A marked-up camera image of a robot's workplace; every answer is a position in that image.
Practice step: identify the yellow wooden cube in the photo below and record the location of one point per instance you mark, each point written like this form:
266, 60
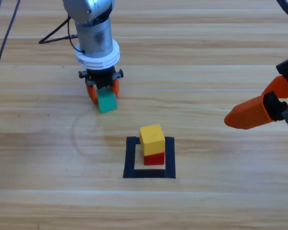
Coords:
151, 139

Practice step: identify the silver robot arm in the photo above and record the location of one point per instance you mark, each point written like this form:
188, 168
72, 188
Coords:
93, 31

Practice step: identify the black tape square outline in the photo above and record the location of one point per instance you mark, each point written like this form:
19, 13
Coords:
130, 163

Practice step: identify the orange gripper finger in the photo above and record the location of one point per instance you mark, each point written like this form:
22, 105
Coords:
92, 94
280, 87
247, 115
116, 88

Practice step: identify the green wooden cube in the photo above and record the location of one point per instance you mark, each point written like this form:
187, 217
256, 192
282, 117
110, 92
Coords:
107, 101

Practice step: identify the red wooden cube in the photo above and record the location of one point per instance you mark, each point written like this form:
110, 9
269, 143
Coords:
153, 159

